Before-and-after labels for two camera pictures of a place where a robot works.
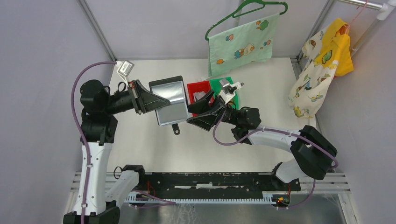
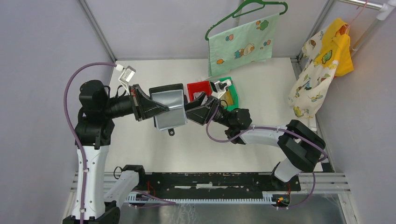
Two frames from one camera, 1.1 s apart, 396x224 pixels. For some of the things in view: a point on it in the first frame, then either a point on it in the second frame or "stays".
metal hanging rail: x=384 y=6 stays
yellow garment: x=335 y=46 stays
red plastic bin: x=197 y=87 stays
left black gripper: x=139 y=94 -> x=152 y=108
